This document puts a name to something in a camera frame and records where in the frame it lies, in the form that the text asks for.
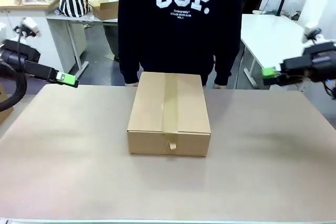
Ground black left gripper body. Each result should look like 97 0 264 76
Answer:
0 39 41 71

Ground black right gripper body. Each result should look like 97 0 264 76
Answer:
300 41 336 82

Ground brown cardboard shipping box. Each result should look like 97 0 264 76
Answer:
127 71 212 158

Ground person's right forearm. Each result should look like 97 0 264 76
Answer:
118 37 142 86

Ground person's left forearm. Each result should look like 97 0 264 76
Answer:
213 42 242 87

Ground cardboard box with black mark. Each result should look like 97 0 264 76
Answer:
0 83 15 125

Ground small open cardboard box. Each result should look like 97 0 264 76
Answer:
88 0 120 21

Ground white desk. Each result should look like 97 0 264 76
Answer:
239 13 311 90

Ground white table grey legs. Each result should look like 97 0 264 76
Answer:
46 10 119 81

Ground person in dark sweatshirt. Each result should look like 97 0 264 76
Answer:
117 0 244 87

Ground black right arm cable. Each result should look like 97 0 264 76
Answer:
323 79 336 97

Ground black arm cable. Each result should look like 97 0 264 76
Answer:
0 60 28 113
323 79 336 97

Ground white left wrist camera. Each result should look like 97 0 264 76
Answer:
13 17 42 38

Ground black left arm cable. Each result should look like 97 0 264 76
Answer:
0 60 28 113

